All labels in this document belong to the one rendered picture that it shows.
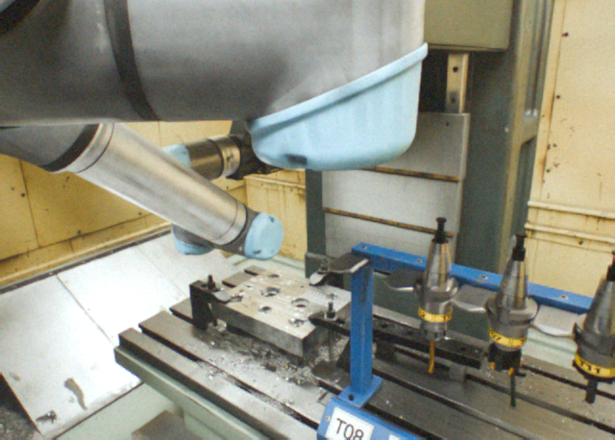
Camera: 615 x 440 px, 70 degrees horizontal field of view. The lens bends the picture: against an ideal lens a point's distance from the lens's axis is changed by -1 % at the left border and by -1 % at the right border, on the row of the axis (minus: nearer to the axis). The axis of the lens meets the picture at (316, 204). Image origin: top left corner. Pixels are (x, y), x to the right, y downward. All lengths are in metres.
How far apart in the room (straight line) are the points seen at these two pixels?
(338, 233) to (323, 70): 1.37
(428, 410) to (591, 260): 0.91
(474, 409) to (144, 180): 0.75
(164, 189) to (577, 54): 1.30
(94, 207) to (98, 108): 1.68
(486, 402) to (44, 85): 0.95
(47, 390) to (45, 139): 1.15
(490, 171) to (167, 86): 1.16
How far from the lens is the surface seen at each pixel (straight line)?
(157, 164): 0.54
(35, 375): 1.59
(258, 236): 0.66
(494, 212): 1.31
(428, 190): 1.31
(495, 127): 1.26
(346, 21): 0.16
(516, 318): 0.66
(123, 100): 0.18
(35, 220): 1.78
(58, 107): 0.20
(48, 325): 1.70
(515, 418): 1.00
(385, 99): 0.17
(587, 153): 1.60
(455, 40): 0.87
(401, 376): 1.04
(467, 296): 0.70
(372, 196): 1.40
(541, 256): 1.71
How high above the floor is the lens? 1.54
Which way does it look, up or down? 17 degrees down
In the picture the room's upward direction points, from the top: 1 degrees counter-clockwise
